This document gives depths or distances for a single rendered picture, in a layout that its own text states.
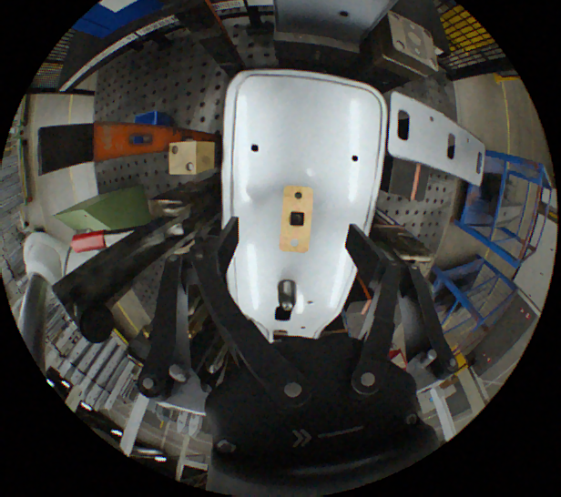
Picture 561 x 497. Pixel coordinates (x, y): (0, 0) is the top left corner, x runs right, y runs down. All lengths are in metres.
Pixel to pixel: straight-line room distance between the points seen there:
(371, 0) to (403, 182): 0.26
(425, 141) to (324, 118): 0.17
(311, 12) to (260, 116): 0.15
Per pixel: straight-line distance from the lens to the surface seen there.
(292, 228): 0.23
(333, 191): 0.24
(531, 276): 8.09
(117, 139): 0.16
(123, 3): 0.40
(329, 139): 0.24
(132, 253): 0.18
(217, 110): 0.58
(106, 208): 0.62
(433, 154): 0.34
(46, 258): 0.77
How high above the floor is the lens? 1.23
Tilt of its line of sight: 69 degrees down
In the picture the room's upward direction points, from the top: 175 degrees counter-clockwise
